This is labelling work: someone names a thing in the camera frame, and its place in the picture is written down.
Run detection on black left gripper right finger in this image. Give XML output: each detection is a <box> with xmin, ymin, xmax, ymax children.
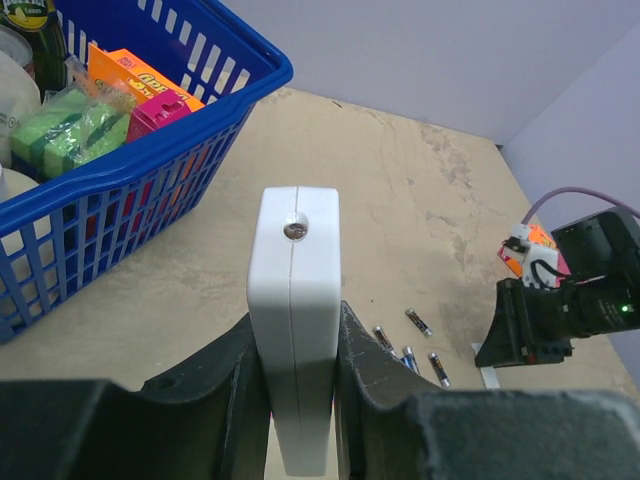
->
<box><xmin>335</xmin><ymin>304</ymin><xmax>639</xmax><ymax>479</ymax></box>

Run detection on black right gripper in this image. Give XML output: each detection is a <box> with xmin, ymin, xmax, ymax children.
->
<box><xmin>474</xmin><ymin>279</ymin><xmax>573</xmax><ymax>368</ymax></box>

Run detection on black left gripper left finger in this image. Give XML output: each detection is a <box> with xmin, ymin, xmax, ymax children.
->
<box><xmin>1</xmin><ymin>317</ymin><xmax>265</xmax><ymax>479</ymax></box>

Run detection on white battery cover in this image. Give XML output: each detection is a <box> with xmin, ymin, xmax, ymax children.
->
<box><xmin>471</xmin><ymin>342</ymin><xmax>500</xmax><ymax>390</ymax></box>

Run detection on white air conditioner remote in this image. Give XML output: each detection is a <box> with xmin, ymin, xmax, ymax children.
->
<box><xmin>246</xmin><ymin>186</ymin><xmax>342</xmax><ymax>477</ymax></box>

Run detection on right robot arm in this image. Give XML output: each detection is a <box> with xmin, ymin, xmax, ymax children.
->
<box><xmin>475</xmin><ymin>207</ymin><xmax>639</xmax><ymax>368</ymax></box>

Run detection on black battery lower right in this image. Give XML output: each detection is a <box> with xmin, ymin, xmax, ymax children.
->
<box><xmin>429</xmin><ymin>352</ymin><xmax>451</xmax><ymax>389</ymax></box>

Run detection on black battery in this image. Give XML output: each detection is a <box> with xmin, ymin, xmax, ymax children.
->
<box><xmin>429</xmin><ymin>352</ymin><xmax>451</xmax><ymax>389</ymax></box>
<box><xmin>373</xmin><ymin>326</ymin><xmax>398</xmax><ymax>357</ymax></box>
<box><xmin>405</xmin><ymin>308</ymin><xmax>433</xmax><ymax>337</ymax></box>

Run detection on black battery upper left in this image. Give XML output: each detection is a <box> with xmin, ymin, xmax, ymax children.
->
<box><xmin>373</xmin><ymin>326</ymin><xmax>398</xmax><ymax>357</ymax></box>

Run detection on black battery upper right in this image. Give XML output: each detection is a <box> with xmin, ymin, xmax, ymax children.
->
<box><xmin>405</xmin><ymin>308</ymin><xmax>433</xmax><ymax>337</ymax></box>

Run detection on blue plastic basket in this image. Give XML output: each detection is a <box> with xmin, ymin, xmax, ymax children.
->
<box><xmin>1</xmin><ymin>1</ymin><xmax>293</xmax><ymax>341</ymax></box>

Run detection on white pump bottle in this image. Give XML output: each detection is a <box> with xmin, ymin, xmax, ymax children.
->
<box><xmin>0</xmin><ymin>49</ymin><xmax>56</xmax><ymax>321</ymax></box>

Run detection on orange pink box in basket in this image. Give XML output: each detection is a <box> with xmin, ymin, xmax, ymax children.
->
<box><xmin>88</xmin><ymin>44</ymin><xmax>204</xmax><ymax>143</ymax></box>

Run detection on green sponge pack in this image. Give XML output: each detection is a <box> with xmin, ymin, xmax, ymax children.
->
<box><xmin>9</xmin><ymin>84</ymin><xmax>130</xmax><ymax>183</ymax></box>

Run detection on tin can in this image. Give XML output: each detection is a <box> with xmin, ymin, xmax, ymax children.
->
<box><xmin>0</xmin><ymin>25</ymin><xmax>35</xmax><ymax>78</ymax></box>

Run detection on green glass bottle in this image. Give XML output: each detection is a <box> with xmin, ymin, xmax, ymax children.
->
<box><xmin>1</xmin><ymin>0</ymin><xmax>68</xmax><ymax>94</ymax></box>

